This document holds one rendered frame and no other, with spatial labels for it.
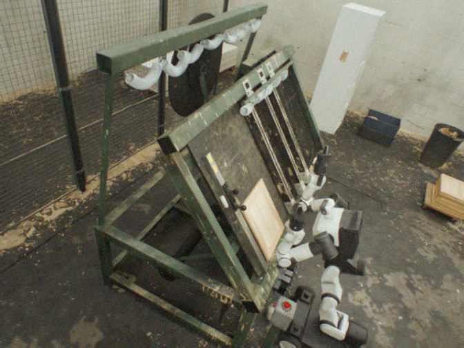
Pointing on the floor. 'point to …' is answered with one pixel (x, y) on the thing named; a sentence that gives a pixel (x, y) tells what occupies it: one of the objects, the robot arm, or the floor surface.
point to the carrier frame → (171, 266)
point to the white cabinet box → (344, 63)
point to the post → (271, 337)
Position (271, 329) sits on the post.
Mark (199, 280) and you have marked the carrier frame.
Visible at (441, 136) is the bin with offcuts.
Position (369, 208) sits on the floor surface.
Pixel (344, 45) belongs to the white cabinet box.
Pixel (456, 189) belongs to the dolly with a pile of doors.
